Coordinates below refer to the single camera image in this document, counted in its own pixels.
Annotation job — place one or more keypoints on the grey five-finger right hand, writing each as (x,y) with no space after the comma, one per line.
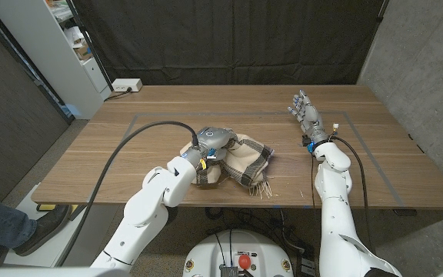
(310,117)

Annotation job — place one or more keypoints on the grey five-finger left hand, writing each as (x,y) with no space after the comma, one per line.
(214,140)

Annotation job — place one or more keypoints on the cream plaid scarf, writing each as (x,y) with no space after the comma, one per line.
(248,157)

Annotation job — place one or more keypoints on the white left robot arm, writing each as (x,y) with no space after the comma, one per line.
(152,207)

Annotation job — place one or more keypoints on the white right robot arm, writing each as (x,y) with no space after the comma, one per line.
(337,223)

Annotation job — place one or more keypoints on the black backdrop curtain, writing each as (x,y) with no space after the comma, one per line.
(229,38)

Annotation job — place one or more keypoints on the white power strip box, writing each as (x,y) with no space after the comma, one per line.
(126,84)

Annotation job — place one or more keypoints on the white robot torso base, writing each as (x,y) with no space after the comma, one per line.
(210,254)

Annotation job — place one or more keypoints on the red emergency stop button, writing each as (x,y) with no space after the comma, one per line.
(244,261)

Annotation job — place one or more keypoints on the black floor power strip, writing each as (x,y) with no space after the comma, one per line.
(307,265)

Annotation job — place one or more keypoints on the black backdrop stand pole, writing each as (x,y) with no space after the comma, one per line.
(90,50)

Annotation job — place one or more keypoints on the cardboard box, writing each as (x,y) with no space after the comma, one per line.
(83,52)

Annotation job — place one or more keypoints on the white shelf cabinet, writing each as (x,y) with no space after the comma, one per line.
(48,50)

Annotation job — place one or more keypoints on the person's black shoe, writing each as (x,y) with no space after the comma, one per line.
(40,231)

